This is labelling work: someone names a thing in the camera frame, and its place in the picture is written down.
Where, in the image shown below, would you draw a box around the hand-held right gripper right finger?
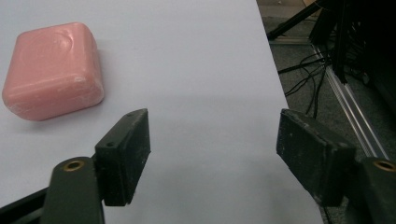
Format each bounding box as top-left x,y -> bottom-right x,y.
276,108 -> 396,224

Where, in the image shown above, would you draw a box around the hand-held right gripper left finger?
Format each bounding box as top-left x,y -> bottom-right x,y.
40,108 -> 152,224

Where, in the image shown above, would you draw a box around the pink soap bar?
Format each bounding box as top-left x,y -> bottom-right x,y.
1,21 -> 106,122

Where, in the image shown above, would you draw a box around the black stand leg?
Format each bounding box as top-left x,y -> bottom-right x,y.
266,0 -> 328,41

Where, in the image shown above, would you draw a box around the aluminium rail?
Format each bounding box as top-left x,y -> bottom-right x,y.
312,45 -> 390,161

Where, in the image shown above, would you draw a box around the black cables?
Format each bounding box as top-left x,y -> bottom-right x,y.
277,50 -> 331,119

